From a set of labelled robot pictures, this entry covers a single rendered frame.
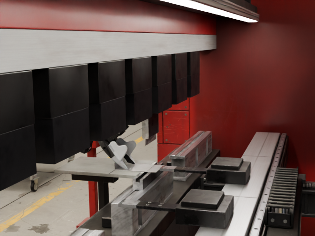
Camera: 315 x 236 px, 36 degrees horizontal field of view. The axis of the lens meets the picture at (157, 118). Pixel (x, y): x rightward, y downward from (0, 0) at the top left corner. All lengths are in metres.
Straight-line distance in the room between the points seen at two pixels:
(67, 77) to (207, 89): 1.45
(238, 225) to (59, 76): 0.51
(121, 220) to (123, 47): 0.45
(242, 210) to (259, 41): 1.18
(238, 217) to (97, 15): 0.54
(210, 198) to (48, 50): 0.50
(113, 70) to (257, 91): 1.25
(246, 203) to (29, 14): 0.71
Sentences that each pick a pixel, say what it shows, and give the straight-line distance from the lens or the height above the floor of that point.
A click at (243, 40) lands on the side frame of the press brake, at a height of 1.37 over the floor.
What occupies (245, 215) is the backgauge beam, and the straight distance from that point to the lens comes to 1.16.
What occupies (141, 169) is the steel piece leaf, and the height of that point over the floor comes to 1.00.
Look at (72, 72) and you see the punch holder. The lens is 0.91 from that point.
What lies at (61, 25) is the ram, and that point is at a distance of 0.88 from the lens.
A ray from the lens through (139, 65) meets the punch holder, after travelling 1.24.
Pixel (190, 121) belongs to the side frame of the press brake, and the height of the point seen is 1.00.
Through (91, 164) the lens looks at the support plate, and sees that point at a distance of 1.57.
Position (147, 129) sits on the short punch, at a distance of 1.42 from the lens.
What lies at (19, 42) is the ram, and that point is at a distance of 0.76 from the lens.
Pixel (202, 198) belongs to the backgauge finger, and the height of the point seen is 1.03.
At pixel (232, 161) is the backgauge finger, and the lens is 1.43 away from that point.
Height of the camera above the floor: 1.38
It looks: 9 degrees down
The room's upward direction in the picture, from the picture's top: 1 degrees counter-clockwise
